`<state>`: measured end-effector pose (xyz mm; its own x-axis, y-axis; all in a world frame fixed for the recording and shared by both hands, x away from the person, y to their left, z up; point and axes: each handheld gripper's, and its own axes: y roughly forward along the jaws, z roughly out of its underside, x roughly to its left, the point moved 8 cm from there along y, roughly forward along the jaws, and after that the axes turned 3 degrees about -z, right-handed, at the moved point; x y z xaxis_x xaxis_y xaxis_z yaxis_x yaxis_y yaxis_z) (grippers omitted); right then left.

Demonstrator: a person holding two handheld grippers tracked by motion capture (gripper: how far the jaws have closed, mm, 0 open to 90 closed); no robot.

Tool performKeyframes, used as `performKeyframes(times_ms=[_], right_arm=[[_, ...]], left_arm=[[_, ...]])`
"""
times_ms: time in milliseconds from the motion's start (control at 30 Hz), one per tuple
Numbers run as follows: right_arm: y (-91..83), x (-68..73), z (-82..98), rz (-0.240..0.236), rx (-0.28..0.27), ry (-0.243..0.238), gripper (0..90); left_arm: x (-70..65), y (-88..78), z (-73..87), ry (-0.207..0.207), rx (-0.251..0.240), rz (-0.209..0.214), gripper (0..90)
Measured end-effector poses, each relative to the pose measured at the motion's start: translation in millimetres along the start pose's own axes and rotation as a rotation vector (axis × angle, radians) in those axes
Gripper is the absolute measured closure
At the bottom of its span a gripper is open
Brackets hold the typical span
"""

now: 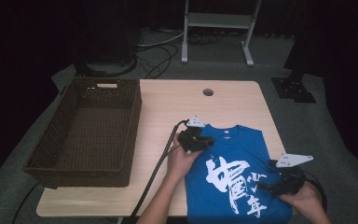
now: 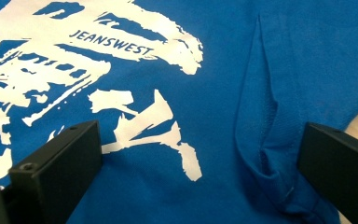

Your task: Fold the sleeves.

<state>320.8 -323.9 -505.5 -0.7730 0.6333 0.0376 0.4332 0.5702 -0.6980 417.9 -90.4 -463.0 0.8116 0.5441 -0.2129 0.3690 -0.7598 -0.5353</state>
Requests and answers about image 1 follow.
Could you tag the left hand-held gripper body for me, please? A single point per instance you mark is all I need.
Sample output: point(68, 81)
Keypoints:
point(189, 140)

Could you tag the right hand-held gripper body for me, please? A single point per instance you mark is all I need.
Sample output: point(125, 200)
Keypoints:
point(292, 182)

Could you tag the blue t-shirt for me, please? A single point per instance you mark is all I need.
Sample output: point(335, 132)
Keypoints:
point(195, 199)

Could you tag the brown wicker basket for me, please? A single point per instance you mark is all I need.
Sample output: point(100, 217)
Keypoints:
point(99, 140)

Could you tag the person's left hand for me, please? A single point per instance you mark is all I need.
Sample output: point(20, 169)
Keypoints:
point(180, 161)

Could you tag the person's right hand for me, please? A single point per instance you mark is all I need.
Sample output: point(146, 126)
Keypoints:
point(307, 200)

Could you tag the white metal stand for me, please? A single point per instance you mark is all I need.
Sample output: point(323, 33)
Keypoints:
point(217, 20)

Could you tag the black round stand base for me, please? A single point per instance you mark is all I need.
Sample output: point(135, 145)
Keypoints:
point(84, 71)

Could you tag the black stand base plate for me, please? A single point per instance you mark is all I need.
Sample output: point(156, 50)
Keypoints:
point(292, 90)

